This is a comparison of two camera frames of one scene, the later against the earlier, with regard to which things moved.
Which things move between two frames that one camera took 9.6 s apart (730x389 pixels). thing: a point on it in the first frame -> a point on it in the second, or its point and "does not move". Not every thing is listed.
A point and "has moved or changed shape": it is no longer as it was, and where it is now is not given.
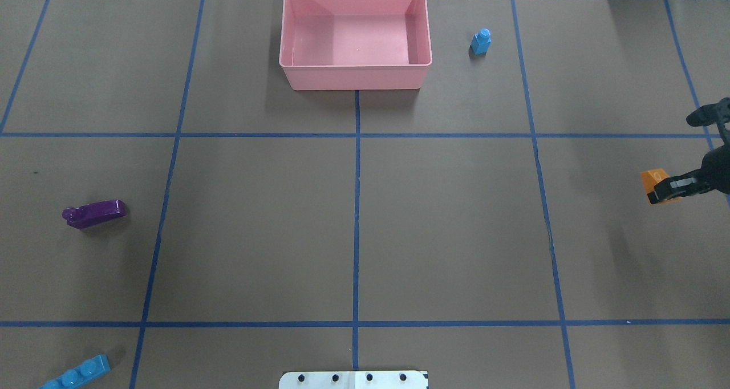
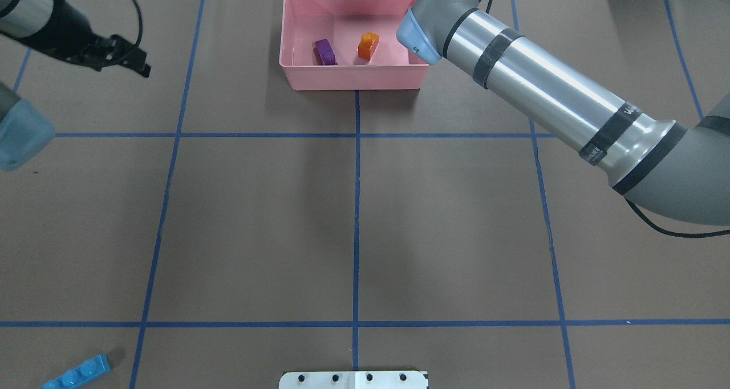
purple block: (86, 215) -> (326, 52)
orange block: (649, 178) has moved or changed shape
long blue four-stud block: (90, 368) does not move
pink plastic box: (355, 35) does not move
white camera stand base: (354, 380) does not move
